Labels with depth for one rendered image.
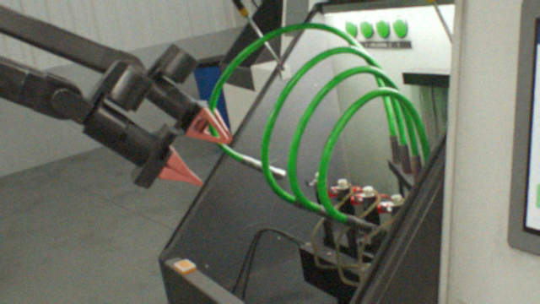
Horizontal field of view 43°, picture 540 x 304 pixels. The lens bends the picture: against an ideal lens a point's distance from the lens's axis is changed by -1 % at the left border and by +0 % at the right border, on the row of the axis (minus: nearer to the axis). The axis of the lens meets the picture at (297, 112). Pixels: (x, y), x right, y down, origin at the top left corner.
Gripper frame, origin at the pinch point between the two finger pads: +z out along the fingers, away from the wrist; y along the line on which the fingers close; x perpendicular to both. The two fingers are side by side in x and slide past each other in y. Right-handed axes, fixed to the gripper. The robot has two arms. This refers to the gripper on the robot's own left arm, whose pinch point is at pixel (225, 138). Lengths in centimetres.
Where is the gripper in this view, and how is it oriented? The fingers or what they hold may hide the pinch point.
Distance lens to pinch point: 139.8
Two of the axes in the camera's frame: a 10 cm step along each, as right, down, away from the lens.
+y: 2.0, -0.1, 9.8
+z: 8.1, 5.6, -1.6
